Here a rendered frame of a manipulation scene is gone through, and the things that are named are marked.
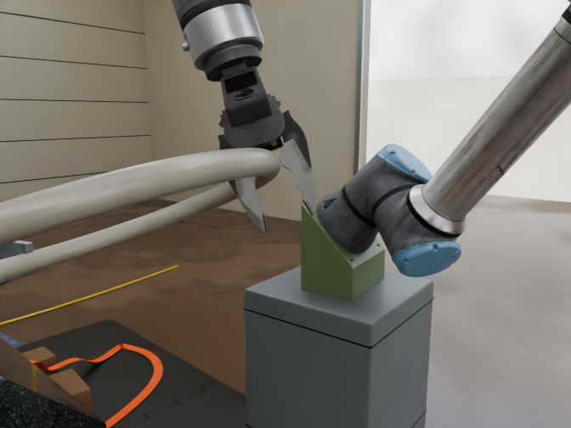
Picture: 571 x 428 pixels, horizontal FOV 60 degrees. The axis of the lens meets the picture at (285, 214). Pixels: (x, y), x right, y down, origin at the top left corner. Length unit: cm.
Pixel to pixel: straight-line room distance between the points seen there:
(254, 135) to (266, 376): 98
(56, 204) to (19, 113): 668
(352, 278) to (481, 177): 43
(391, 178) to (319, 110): 474
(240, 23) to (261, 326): 96
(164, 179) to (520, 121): 75
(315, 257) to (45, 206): 101
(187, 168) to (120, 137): 736
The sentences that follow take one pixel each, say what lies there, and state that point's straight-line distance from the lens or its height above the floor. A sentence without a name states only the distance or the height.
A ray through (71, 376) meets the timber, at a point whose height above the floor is 15.
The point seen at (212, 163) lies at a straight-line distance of 44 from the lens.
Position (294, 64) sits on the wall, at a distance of 618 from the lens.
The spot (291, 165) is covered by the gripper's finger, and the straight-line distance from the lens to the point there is 58.
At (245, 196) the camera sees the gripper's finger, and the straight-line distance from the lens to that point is 58.
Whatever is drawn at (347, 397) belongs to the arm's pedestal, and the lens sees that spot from 132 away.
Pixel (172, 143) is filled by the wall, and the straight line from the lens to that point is 771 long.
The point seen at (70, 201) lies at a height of 127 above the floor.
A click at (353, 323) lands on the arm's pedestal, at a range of 122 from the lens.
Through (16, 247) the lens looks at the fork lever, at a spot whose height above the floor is 113.
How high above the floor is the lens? 133
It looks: 11 degrees down
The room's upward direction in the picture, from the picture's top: straight up
